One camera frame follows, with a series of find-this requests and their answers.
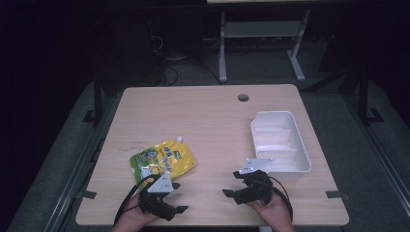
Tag yellow spouted drink pouch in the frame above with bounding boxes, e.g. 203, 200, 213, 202
129, 135, 198, 182

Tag white metal desk frame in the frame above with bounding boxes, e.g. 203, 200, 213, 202
206, 0, 323, 84

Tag person's left hand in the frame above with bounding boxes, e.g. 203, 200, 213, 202
111, 190, 161, 232

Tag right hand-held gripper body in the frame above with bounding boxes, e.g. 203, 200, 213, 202
233, 157, 275, 206

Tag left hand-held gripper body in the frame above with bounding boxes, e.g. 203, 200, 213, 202
138, 172, 178, 222

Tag white plastic bin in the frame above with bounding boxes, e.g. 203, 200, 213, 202
249, 110, 313, 183

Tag black metal stand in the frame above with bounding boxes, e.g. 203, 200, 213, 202
357, 69, 385, 126
82, 79, 104, 127

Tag bundle of floor cables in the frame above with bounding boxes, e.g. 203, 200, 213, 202
149, 33, 223, 87

